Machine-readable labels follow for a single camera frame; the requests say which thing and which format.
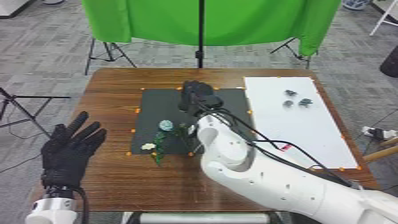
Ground green sprig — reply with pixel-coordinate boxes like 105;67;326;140
152;130;171;168

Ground white sheet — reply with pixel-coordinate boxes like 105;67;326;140
242;76;363;171

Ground black tripod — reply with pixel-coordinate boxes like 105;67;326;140
0;87;73;138

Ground black cable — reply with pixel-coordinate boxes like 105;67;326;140
198;101;365;190

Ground black stand legs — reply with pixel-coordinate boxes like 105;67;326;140
269;36;322;70
82;37;139;76

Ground pale grey bar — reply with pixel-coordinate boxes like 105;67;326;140
137;212;274;224

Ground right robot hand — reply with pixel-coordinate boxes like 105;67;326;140
176;79;224;113

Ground dark mat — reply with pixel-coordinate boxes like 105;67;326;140
128;87;256;156

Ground white flower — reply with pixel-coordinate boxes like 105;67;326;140
139;142;160;151

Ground black stand pole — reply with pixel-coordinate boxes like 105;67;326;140
194;0;208;70

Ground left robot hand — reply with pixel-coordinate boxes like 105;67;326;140
40;111;109;191

